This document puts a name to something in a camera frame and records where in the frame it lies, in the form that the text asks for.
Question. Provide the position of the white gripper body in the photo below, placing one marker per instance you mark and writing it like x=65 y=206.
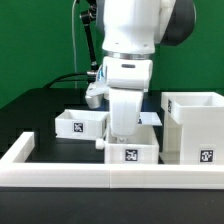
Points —
x=127 y=80

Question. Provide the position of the white drawer box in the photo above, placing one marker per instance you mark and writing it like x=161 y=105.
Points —
x=140 y=148
x=81 y=124

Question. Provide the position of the white drawer cabinet frame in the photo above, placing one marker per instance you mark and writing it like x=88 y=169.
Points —
x=193 y=129

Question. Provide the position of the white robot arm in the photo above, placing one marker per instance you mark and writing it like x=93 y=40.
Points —
x=132 y=29

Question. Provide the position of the fiducial marker sheet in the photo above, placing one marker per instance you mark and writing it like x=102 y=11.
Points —
x=149 y=118

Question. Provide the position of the white U-shaped table fence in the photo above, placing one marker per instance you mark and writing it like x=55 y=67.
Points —
x=15 y=171

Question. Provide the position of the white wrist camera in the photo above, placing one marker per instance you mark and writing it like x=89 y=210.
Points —
x=97 y=90

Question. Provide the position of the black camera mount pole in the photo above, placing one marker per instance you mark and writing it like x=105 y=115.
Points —
x=87 y=17

